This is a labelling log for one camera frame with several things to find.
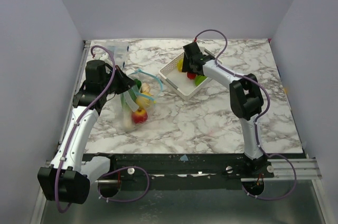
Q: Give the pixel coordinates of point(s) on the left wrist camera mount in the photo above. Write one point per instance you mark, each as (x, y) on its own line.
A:
(104, 57)

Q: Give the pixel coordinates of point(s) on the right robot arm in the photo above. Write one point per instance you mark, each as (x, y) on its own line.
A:
(246, 100)

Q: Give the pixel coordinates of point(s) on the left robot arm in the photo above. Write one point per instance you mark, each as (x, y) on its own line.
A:
(67, 179)

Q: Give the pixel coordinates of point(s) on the green toy starfruit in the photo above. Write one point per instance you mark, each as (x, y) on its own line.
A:
(199, 79)

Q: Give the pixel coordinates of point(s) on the clear plastic parts box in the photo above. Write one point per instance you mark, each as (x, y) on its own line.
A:
(120, 50)

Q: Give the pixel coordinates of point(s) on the yellow toy banana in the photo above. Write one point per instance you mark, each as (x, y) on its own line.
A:
(147, 94)

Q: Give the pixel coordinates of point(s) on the beige toy mushroom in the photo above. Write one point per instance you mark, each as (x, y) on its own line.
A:
(145, 87)

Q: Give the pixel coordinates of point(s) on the red toy apple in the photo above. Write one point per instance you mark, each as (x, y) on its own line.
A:
(139, 116)

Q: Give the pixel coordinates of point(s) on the white perforated plastic basket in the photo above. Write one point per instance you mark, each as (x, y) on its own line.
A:
(181, 83)

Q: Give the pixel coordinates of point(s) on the yellow toy lemon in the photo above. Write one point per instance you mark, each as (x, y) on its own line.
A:
(143, 102)

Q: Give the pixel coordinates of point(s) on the small red toy tomato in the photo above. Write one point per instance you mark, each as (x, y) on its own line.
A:
(191, 75)

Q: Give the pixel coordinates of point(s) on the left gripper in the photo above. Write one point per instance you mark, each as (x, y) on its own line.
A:
(125, 81)

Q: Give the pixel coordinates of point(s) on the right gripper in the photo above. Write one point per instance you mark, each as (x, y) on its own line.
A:
(190, 58)

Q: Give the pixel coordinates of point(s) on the clear zip top bag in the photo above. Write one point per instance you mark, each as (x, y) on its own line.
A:
(156, 89)

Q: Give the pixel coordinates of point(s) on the black metal base rail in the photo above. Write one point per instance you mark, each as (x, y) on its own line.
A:
(183, 171)

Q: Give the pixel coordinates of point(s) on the green toy leek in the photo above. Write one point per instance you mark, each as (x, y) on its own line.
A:
(128, 104)

